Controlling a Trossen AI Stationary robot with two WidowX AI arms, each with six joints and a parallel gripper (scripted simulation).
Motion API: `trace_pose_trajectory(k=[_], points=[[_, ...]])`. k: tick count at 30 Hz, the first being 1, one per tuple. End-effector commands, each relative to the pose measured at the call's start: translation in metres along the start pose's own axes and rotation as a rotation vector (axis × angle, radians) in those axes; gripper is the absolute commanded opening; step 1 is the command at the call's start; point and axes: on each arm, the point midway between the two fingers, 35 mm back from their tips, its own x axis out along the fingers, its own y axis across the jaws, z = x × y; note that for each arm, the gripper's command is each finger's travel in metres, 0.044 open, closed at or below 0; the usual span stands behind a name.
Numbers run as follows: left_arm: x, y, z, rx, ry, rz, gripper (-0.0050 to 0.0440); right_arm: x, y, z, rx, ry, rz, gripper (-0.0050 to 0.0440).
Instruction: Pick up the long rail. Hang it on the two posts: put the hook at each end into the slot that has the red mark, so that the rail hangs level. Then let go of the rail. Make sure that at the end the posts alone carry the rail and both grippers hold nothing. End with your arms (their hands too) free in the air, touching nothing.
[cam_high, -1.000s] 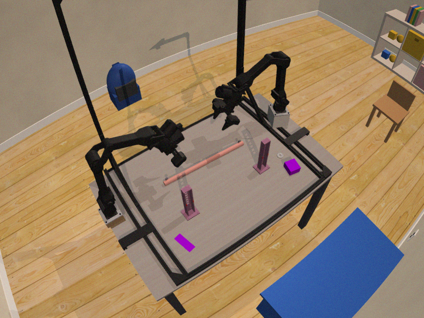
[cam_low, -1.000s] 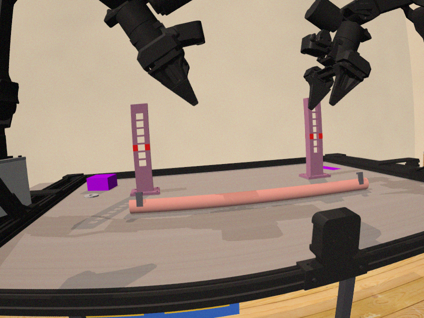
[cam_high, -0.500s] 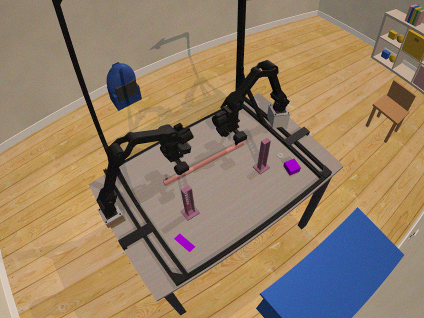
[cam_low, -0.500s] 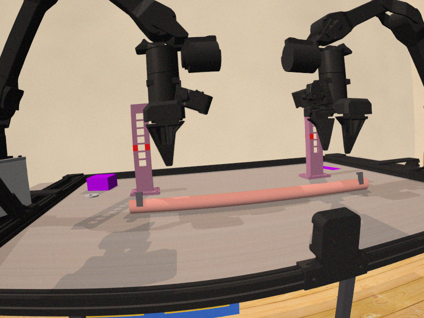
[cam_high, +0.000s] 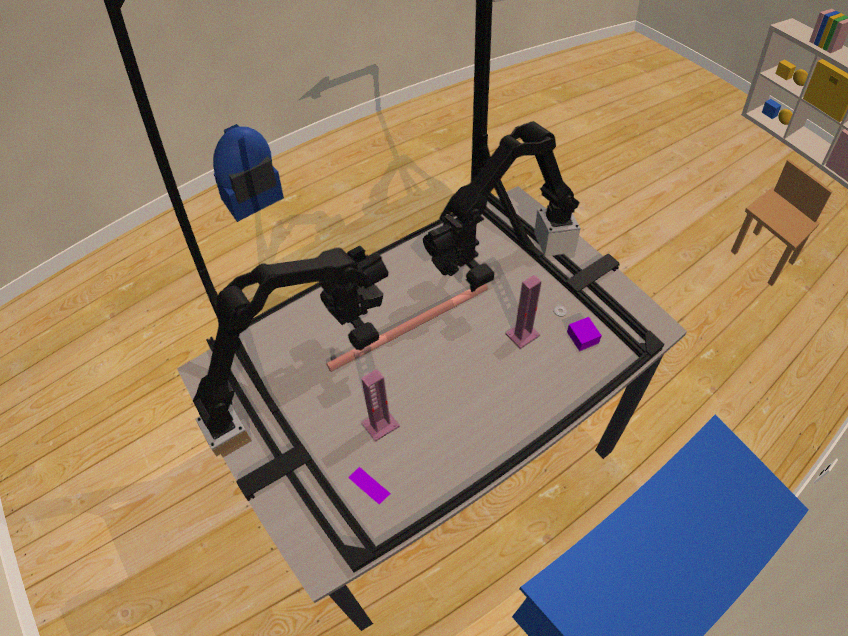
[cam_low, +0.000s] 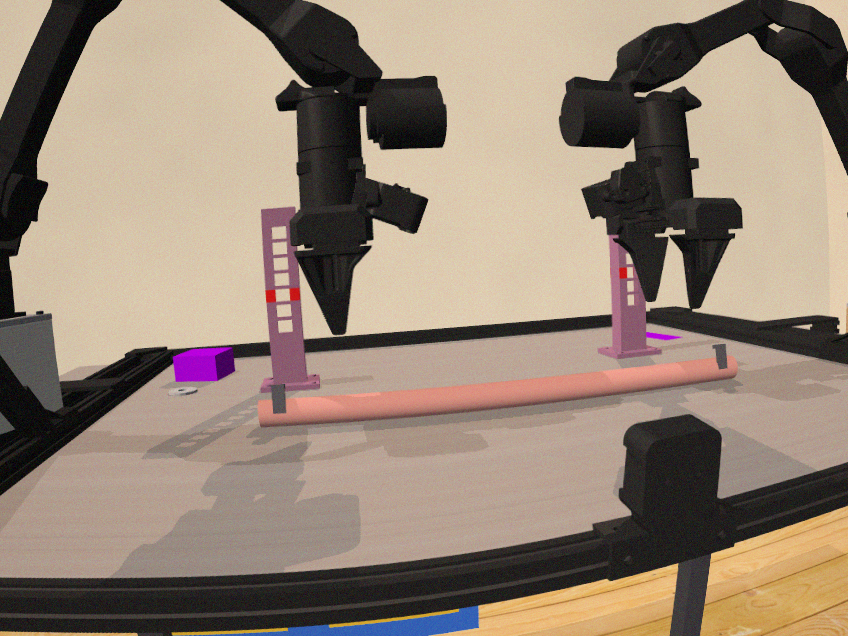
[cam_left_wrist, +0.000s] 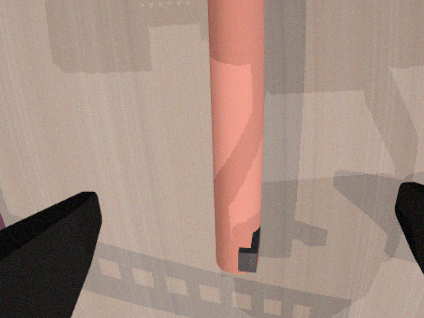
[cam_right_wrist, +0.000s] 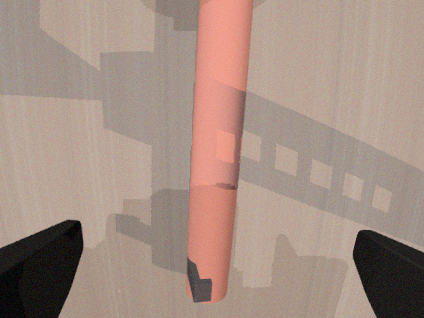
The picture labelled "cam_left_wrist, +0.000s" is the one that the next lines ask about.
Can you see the long salmon-pink rail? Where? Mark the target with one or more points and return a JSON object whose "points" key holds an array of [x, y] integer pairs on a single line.
{"points": [[237, 72]]}

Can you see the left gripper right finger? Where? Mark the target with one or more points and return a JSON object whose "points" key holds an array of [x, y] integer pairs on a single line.
{"points": [[409, 210]]}

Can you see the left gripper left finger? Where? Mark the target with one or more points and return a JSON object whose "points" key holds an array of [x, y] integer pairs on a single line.
{"points": [[45, 258]]}

